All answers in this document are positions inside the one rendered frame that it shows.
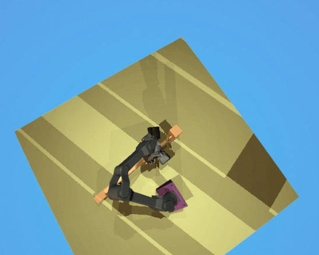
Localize long brown wooden rail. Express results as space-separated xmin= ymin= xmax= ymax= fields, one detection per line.
xmin=104 ymin=140 xmax=167 ymax=193

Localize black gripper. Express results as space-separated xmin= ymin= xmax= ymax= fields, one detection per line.
xmin=142 ymin=134 xmax=170 ymax=165

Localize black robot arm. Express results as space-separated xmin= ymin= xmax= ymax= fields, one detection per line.
xmin=108 ymin=126 xmax=180 ymax=212

